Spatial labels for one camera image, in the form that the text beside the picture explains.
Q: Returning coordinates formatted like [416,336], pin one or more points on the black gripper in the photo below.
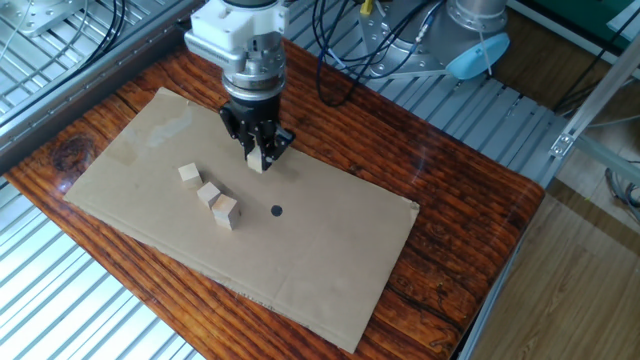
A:
[252,114]

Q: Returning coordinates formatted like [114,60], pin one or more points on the aluminium frame post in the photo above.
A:
[600,95]

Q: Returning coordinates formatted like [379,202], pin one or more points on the black round dot marker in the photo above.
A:
[276,210]

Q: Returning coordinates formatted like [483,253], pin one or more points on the silver plate with holes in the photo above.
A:
[45,15]

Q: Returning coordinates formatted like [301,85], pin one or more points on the glossy brown wooden board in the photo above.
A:
[450,225]

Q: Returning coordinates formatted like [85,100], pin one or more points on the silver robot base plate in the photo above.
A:
[425,67]

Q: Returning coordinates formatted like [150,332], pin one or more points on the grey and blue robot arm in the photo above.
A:
[470,30]

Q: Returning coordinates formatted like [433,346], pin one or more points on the grey aluminium frame beam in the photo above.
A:
[60,105]

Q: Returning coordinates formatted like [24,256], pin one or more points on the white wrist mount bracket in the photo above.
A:
[225,25]

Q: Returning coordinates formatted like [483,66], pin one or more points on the light wooden cube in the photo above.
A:
[225,205]
[230,223]
[190,176]
[208,194]
[255,161]

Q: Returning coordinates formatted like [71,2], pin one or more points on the brown cardboard sheet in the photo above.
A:
[310,260]

